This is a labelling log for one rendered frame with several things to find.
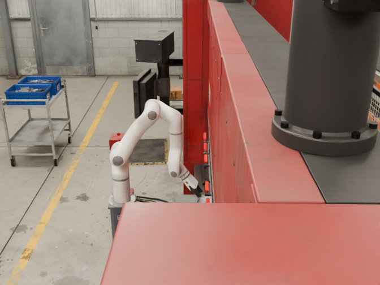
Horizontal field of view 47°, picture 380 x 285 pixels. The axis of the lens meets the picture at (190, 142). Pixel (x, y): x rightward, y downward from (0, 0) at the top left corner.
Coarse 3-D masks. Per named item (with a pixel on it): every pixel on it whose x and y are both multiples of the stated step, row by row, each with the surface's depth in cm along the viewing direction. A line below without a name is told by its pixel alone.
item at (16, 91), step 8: (8, 88) 563; (16, 88) 583; (24, 88) 573; (32, 88) 581; (40, 88) 583; (48, 88) 568; (8, 96) 552; (16, 96) 552; (24, 96) 551; (32, 96) 552; (40, 96) 552; (48, 96) 570; (8, 104) 556; (16, 104) 556; (24, 104) 556; (32, 104) 556; (40, 104) 556
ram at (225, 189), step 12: (216, 72) 226; (216, 84) 225; (216, 96) 224; (216, 108) 223; (216, 120) 222; (216, 132) 221; (216, 144) 220; (228, 144) 139; (216, 156) 220; (228, 156) 139; (216, 168) 219; (228, 168) 139; (216, 180) 218; (228, 180) 138; (216, 192) 217; (228, 192) 138
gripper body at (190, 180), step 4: (188, 176) 304; (192, 176) 309; (184, 180) 303; (188, 180) 302; (192, 180) 305; (196, 180) 310; (188, 184) 303; (192, 184) 303; (196, 184) 307; (188, 188) 305; (192, 188) 306
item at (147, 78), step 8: (144, 72) 405; (152, 72) 416; (136, 80) 381; (144, 80) 391; (152, 80) 406; (136, 88) 384; (144, 88) 386; (152, 88) 408; (136, 96) 387; (144, 96) 389; (152, 96) 410; (136, 104) 390; (144, 104) 392; (136, 112) 393
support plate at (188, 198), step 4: (176, 196) 318; (180, 196) 318; (184, 196) 318; (188, 196) 318; (192, 196) 318; (196, 196) 318; (204, 196) 318; (208, 196) 318; (176, 200) 313; (180, 200) 313; (184, 200) 313; (188, 200) 313; (192, 200) 313; (196, 200) 313
